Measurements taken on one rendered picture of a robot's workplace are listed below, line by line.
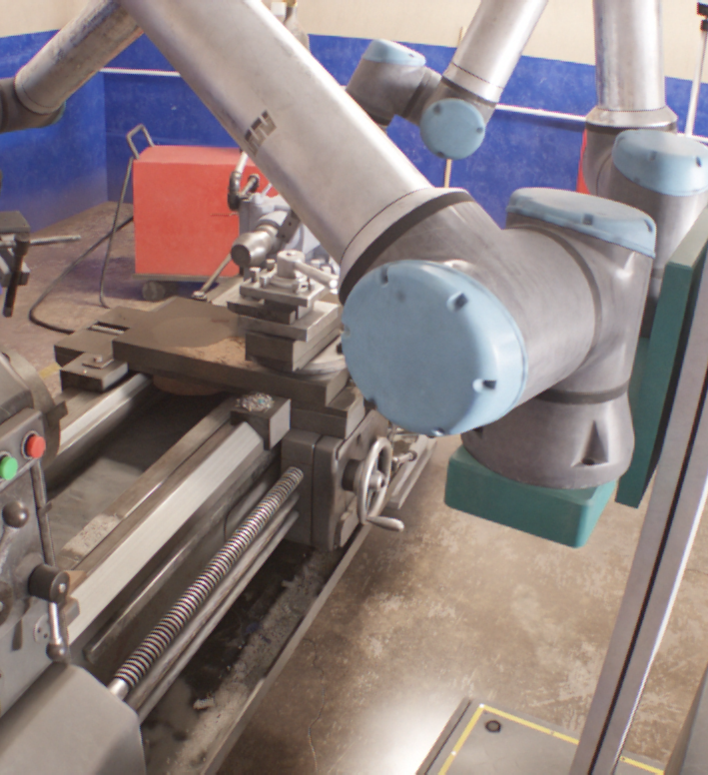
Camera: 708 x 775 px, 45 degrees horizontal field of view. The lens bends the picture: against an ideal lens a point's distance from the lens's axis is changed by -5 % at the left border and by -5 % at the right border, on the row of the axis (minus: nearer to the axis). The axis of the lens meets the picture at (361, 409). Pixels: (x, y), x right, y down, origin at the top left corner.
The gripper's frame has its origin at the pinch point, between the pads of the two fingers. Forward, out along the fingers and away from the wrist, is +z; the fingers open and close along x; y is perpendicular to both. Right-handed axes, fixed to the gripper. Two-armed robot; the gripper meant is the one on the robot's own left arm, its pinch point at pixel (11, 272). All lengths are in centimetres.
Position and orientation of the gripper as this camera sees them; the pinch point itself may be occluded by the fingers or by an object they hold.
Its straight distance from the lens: 138.9
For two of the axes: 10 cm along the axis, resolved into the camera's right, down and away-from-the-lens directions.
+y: -4.0, 7.3, 5.5
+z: 6.1, 6.6, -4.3
